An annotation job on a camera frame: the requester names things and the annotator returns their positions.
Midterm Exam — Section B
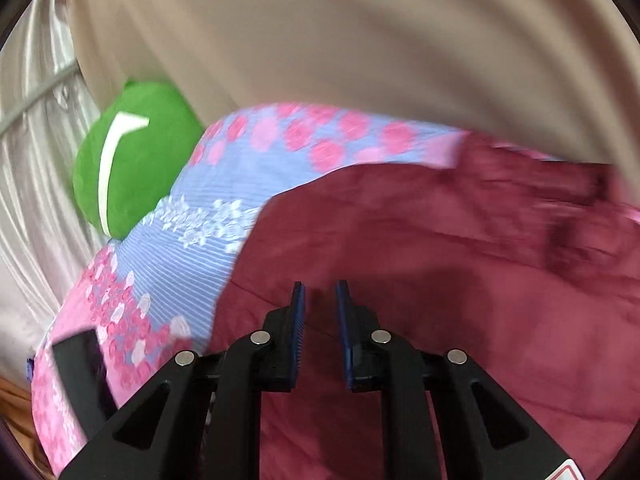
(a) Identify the black flat object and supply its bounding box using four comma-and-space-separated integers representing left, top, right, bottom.
51, 329, 118, 423

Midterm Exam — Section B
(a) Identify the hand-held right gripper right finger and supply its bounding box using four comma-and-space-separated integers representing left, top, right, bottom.
334, 280, 583, 480

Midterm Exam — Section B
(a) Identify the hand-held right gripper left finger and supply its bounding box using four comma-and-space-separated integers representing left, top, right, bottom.
60, 281, 308, 480

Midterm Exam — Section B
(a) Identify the white satin curtain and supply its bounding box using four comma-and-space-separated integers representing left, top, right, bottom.
0, 0, 108, 371

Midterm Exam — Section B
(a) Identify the pink and blue floral bedsheet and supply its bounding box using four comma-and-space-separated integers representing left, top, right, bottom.
31, 102, 566, 478

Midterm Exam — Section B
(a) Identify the green plush pillow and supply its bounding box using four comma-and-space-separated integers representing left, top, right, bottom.
72, 78, 205, 239

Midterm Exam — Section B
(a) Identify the grey metal rod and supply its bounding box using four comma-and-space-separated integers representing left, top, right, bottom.
0, 67, 81, 133

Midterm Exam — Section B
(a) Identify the maroon garment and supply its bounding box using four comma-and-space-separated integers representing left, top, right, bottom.
197, 132, 640, 480

